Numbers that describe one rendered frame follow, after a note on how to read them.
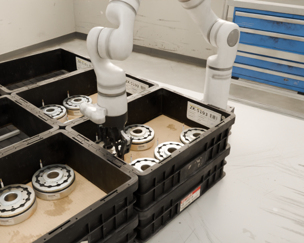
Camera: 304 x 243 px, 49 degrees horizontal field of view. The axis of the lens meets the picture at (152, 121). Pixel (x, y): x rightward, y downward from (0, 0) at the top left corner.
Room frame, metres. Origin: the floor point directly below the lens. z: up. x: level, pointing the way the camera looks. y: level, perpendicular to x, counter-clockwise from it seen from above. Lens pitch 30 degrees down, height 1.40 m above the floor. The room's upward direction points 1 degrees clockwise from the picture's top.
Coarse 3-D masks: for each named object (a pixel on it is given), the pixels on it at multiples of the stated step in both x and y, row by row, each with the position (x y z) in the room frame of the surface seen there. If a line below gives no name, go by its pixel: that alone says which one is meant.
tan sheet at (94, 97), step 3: (90, 96) 1.17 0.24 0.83; (93, 96) 1.17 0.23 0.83; (96, 96) 1.17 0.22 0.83; (93, 99) 1.14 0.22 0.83; (96, 99) 1.14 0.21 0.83; (93, 102) 1.12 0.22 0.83; (96, 102) 1.12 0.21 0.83; (69, 117) 1.00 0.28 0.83; (72, 117) 1.00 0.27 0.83; (75, 117) 1.00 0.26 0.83; (78, 117) 1.00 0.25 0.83; (69, 120) 0.98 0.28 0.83
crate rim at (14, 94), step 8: (80, 72) 1.16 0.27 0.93; (128, 72) 1.17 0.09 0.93; (56, 80) 1.09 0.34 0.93; (144, 80) 1.10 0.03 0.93; (32, 88) 1.02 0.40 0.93; (152, 88) 1.03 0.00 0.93; (16, 96) 0.95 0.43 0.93; (128, 96) 0.97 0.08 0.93; (40, 112) 0.85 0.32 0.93; (56, 120) 0.81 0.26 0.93; (72, 120) 0.81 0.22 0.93; (64, 128) 0.78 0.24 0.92
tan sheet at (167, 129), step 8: (152, 120) 0.99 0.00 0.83; (160, 120) 0.99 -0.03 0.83; (168, 120) 1.00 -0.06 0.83; (152, 128) 0.94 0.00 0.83; (160, 128) 0.94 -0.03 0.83; (168, 128) 0.94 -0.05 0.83; (176, 128) 0.94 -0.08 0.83; (184, 128) 0.94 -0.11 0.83; (160, 136) 0.89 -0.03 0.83; (168, 136) 0.89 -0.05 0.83; (176, 136) 0.89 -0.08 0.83; (136, 152) 0.80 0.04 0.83; (144, 152) 0.80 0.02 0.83; (152, 152) 0.80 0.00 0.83; (128, 160) 0.76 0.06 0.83
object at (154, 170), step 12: (144, 96) 0.98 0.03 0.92; (216, 108) 0.90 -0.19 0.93; (84, 120) 0.81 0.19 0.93; (228, 120) 0.83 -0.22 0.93; (72, 132) 0.75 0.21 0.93; (204, 132) 0.76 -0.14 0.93; (216, 132) 0.78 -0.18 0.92; (96, 144) 0.69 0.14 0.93; (192, 144) 0.70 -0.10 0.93; (108, 156) 0.64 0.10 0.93; (168, 156) 0.65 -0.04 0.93; (180, 156) 0.66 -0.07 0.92; (132, 168) 0.60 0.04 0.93; (156, 168) 0.60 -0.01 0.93; (144, 180) 0.58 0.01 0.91
